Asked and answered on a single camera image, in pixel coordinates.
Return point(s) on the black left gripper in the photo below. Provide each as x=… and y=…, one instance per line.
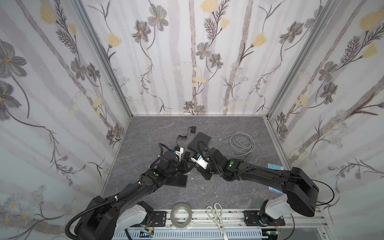
x=182, y=167

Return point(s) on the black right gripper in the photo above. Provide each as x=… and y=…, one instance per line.
x=202, y=171

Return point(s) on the black ribbed network switch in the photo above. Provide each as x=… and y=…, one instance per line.
x=177, y=181

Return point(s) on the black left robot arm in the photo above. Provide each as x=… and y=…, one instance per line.
x=99, y=220

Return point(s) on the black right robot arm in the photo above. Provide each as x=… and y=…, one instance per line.
x=300, y=193

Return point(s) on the clear tape roll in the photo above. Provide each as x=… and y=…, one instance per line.
x=181, y=216

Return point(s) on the blue face mask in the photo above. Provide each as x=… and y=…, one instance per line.
x=275, y=167

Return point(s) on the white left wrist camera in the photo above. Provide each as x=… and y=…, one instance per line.
x=178, y=151

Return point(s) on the dark grey flat switch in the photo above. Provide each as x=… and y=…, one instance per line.
x=199, y=142

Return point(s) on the small black adapter with cable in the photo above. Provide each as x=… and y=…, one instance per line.
x=191, y=130

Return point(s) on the white handled scissors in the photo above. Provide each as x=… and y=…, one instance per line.
x=215, y=213

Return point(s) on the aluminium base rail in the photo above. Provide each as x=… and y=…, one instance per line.
x=238, y=218

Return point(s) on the white slotted cable duct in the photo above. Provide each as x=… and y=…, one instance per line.
x=198, y=234

